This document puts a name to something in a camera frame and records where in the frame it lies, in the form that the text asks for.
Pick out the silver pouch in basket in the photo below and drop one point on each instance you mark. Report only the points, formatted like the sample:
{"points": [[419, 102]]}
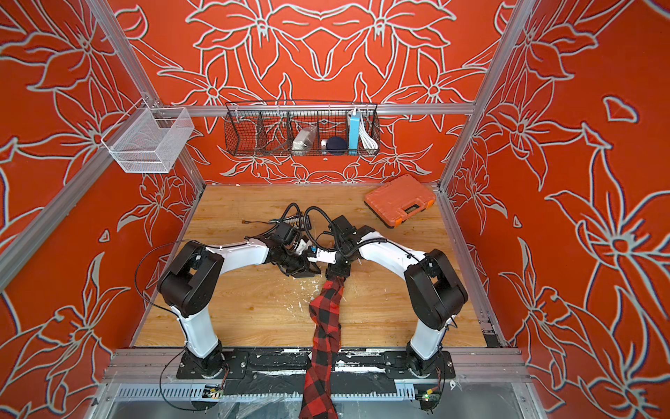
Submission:
{"points": [[303, 142]]}

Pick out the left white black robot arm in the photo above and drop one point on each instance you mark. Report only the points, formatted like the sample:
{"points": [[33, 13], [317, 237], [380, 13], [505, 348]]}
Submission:
{"points": [[187, 285]]}

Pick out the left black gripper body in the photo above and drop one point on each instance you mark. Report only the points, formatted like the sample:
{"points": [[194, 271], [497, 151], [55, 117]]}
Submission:
{"points": [[297, 265]]}

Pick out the black wire wall basket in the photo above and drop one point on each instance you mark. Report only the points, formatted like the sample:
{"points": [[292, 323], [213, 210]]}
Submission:
{"points": [[253, 129]]}

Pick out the orange plastic tool case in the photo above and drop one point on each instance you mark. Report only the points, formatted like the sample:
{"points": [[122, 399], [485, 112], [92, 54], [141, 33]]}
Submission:
{"points": [[398, 200]]}

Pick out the red plaid sleeved forearm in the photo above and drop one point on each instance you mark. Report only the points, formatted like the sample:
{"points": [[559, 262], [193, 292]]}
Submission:
{"points": [[325, 313]]}

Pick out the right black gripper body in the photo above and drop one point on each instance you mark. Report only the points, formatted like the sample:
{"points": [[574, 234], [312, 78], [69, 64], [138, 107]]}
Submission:
{"points": [[340, 267]]}

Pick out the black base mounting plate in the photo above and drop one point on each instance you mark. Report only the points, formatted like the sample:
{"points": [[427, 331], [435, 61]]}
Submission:
{"points": [[356, 373]]}

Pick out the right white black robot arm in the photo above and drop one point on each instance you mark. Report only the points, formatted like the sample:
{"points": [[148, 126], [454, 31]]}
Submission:
{"points": [[436, 293]]}

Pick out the clear plastic wall bin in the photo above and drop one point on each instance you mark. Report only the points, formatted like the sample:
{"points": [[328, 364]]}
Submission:
{"points": [[150, 140]]}

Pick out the dark blue round object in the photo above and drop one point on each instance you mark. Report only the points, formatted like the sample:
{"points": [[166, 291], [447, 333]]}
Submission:
{"points": [[337, 146]]}

